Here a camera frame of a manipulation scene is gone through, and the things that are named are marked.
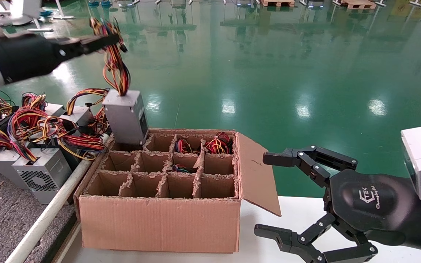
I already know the red blue wire bundle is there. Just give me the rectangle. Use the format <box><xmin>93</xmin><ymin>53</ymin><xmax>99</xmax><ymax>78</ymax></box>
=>
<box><xmin>175</xmin><ymin>139</ymin><xmax>201</xmax><ymax>155</ymax></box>

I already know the pile of grey power supplies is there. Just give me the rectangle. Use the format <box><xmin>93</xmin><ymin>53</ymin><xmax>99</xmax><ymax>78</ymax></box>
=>
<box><xmin>12</xmin><ymin>148</ymin><xmax>73</xmax><ymax>204</ymax></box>

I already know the large red wire bundle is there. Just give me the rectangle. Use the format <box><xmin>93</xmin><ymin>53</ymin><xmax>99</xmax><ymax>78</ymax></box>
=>
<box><xmin>8</xmin><ymin>107</ymin><xmax>77</xmax><ymax>143</ymax></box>

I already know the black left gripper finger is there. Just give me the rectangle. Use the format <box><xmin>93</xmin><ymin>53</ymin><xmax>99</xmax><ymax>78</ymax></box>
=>
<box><xmin>60</xmin><ymin>45</ymin><xmax>103</xmax><ymax>61</ymax></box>
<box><xmin>59</xmin><ymin>34</ymin><xmax>120</xmax><ymax>50</ymax></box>

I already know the arched yellow orange wire bundle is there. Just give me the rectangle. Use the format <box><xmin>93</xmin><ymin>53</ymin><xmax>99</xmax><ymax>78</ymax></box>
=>
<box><xmin>66</xmin><ymin>88</ymin><xmax>109</xmax><ymax>117</ymax></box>

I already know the grey power supply unit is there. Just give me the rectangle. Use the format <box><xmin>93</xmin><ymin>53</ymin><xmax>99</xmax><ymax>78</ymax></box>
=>
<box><xmin>0</xmin><ymin>148</ymin><xmax>28</xmax><ymax>190</ymax></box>
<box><xmin>60</xmin><ymin>106</ymin><xmax>95</xmax><ymax>127</ymax></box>
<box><xmin>43</xmin><ymin>103</ymin><xmax>65</xmax><ymax>117</ymax></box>

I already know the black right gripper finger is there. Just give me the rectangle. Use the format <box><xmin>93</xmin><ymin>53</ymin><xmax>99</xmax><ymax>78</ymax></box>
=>
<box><xmin>263</xmin><ymin>145</ymin><xmax>358</xmax><ymax>187</ymax></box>
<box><xmin>254</xmin><ymin>214</ymin><xmax>378</xmax><ymax>263</ymax></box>

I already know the green red wire bundle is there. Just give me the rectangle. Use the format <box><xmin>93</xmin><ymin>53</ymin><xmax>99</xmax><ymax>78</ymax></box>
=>
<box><xmin>172</xmin><ymin>164</ymin><xmax>196</xmax><ymax>174</ymax></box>

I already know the long white pipe rail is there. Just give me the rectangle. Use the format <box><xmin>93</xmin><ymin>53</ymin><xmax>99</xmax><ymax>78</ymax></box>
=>
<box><xmin>5</xmin><ymin>133</ymin><xmax>114</xmax><ymax>263</ymax></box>

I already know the grey power supply with wires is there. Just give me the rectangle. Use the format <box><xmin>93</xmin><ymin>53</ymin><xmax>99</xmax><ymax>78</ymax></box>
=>
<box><xmin>89</xmin><ymin>16</ymin><xmax>149</xmax><ymax>146</ymax></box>

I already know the cardboard cell divider insert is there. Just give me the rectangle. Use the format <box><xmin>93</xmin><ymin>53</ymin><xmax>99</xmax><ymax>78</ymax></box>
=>
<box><xmin>86</xmin><ymin>133</ymin><xmax>239</xmax><ymax>200</ymax></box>

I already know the wooden pallet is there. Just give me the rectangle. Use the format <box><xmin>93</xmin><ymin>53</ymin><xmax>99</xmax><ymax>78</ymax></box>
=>
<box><xmin>260</xmin><ymin>0</ymin><xmax>296</xmax><ymax>7</ymax></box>
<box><xmin>337</xmin><ymin>0</ymin><xmax>377</xmax><ymax>10</ymax></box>

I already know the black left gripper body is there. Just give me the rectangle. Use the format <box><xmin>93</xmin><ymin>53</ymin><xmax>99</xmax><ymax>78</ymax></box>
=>
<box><xmin>0</xmin><ymin>34</ymin><xmax>63</xmax><ymax>84</ymax></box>

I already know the small red yellow wire bundle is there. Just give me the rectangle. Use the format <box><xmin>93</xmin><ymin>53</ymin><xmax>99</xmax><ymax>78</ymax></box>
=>
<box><xmin>21</xmin><ymin>92</ymin><xmax>47</xmax><ymax>111</ymax></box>

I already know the brown cardboard box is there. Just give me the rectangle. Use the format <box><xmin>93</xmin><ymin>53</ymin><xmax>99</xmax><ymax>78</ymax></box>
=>
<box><xmin>73</xmin><ymin>128</ymin><xmax>282</xmax><ymax>254</ymax></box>

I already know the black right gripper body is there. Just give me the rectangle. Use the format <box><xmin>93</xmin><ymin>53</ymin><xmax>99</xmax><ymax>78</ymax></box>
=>
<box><xmin>327</xmin><ymin>169</ymin><xmax>417</xmax><ymax>234</ymax></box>

